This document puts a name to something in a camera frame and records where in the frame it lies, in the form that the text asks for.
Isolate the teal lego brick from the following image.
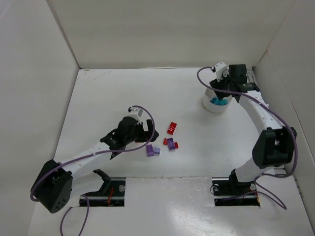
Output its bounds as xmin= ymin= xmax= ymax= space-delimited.
xmin=210 ymin=97 xmax=229 ymax=106

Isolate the large red lego brick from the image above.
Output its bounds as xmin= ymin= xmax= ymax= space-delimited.
xmin=167 ymin=122 xmax=177 ymax=135

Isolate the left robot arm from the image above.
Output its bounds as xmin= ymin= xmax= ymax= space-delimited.
xmin=30 ymin=116 xmax=159 ymax=213

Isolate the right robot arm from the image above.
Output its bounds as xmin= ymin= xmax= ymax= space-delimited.
xmin=210 ymin=62 xmax=296 ymax=190

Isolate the white round divided container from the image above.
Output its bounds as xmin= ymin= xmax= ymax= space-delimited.
xmin=202 ymin=88 xmax=232 ymax=113

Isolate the purple lego brick on red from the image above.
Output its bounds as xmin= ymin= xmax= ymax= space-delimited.
xmin=166 ymin=138 xmax=179 ymax=151

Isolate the aluminium rail on right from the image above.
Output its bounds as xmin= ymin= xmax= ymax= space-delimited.
xmin=245 ymin=69 xmax=284 ymax=170

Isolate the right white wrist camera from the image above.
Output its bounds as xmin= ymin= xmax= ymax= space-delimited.
xmin=211 ymin=61 xmax=229 ymax=82

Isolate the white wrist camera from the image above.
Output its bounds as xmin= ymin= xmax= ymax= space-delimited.
xmin=127 ymin=106 xmax=143 ymax=123
xmin=211 ymin=61 xmax=229 ymax=82

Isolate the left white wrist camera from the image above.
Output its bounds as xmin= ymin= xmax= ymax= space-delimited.
xmin=127 ymin=106 xmax=143 ymax=123

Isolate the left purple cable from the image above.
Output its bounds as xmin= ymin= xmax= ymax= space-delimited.
xmin=30 ymin=105 xmax=156 ymax=236

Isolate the purple cable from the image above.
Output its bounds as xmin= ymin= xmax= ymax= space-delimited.
xmin=196 ymin=65 xmax=298 ymax=210
xmin=30 ymin=105 xmax=156 ymax=236

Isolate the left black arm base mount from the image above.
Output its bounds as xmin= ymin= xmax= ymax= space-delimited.
xmin=79 ymin=169 xmax=126 ymax=207

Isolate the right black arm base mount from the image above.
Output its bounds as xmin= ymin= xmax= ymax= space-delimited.
xmin=210 ymin=171 xmax=260 ymax=207

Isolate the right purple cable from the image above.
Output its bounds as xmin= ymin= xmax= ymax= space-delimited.
xmin=196 ymin=65 xmax=298 ymax=210

